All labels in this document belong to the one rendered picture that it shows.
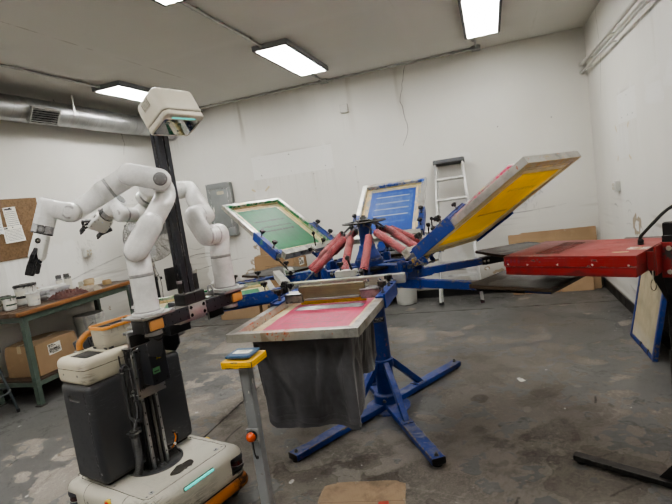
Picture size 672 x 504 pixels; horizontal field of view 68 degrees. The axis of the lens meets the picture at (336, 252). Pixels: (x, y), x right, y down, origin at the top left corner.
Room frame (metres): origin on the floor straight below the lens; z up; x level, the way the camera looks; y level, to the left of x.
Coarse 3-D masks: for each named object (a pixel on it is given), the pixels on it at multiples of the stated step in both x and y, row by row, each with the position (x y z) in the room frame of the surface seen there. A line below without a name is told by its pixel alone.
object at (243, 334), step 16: (288, 304) 2.62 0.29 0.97; (256, 320) 2.26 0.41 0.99; (368, 320) 2.04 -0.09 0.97; (240, 336) 2.04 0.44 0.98; (256, 336) 2.01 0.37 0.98; (272, 336) 1.99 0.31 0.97; (288, 336) 1.97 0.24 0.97; (304, 336) 1.95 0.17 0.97; (320, 336) 1.93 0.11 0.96; (336, 336) 1.91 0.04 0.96; (352, 336) 1.89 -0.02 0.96
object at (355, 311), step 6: (366, 300) 2.50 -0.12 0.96; (324, 312) 2.37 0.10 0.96; (354, 312) 2.28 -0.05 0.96; (360, 312) 2.26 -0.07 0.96; (348, 318) 2.18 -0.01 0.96; (354, 318) 2.17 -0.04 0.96; (324, 324) 2.14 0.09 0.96; (330, 324) 2.12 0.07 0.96; (336, 324) 2.11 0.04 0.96; (342, 324) 2.09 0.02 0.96; (348, 324) 2.08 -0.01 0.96
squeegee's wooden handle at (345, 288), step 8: (304, 288) 2.57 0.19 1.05; (312, 288) 2.55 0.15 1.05; (320, 288) 2.54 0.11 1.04; (328, 288) 2.53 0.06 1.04; (336, 288) 2.51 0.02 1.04; (344, 288) 2.50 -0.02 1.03; (352, 288) 2.49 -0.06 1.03; (304, 296) 2.57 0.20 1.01; (312, 296) 2.56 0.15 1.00; (320, 296) 2.54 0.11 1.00; (328, 296) 2.53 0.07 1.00
